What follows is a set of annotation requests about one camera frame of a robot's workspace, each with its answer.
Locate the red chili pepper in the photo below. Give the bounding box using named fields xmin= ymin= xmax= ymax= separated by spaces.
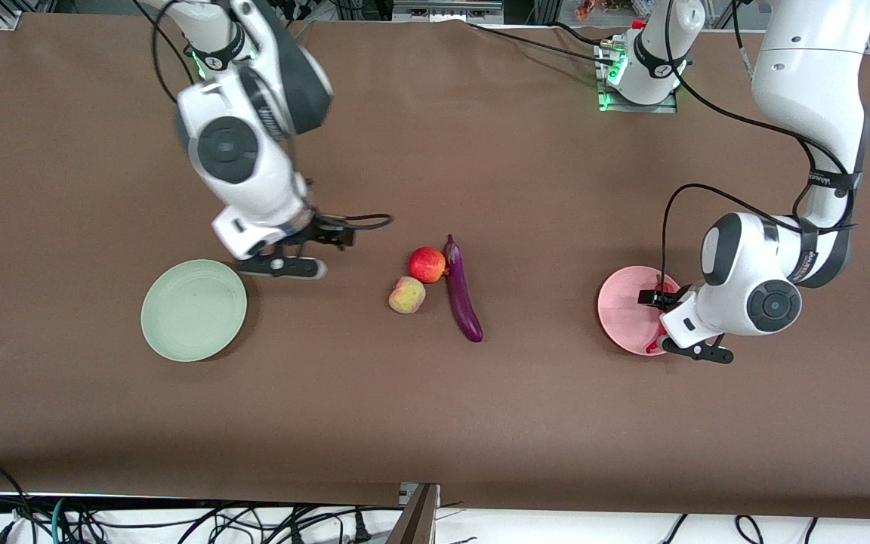
xmin=645 ymin=281 xmax=671 ymax=356

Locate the yellow-green peach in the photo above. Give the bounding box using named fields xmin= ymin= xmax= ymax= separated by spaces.
xmin=388 ymin=276 xmax=427 ymax=314

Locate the red apple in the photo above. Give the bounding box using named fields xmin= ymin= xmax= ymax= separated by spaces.
xmin=408 ymin=246 xmax=448 ymax=284

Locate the purple eggplant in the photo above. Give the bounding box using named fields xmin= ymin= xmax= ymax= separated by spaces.
xmin=444 ymin=233 xmax=484 ymax=344

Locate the pink plate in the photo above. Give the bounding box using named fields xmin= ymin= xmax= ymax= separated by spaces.
xmin=597 ymin=265 xmax=683 ymax=357

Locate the light green plate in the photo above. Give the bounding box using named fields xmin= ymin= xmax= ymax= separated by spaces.
xmin=140 ymin=259 xmax=248 ymax=363

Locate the brown table cover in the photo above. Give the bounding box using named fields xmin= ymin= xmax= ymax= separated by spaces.
xmin=0 ymin=11 xmax=870 ymax=522

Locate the grey background device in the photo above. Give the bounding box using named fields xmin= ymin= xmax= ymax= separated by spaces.
xmin=392 ymin=0 xmax=504 ymax=22

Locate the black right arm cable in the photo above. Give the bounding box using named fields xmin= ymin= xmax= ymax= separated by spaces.
xmin=133 ymin=0 xmax=395 ymax=232

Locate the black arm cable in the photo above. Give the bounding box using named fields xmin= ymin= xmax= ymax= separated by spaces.
xmin=133 ymin=0 xmax=395 ymax=232
xmin=658 ymin=0 xmax=853 ymax=297

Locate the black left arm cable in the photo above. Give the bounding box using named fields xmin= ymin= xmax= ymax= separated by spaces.
xmin=658 ymin=0 xmax=853 ymax=297

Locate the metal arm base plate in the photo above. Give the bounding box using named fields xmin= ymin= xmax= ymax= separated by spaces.
xmin=596 ymin=42 xmax=679 ymax=115

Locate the long black table cable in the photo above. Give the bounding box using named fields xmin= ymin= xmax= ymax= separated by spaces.
xmin=467 ymin=21 xmax=619 ymax=66

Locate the aluminium profile post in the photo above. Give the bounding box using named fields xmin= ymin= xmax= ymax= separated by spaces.
xmin=386 ymin=481 xmax=442 ymax=544

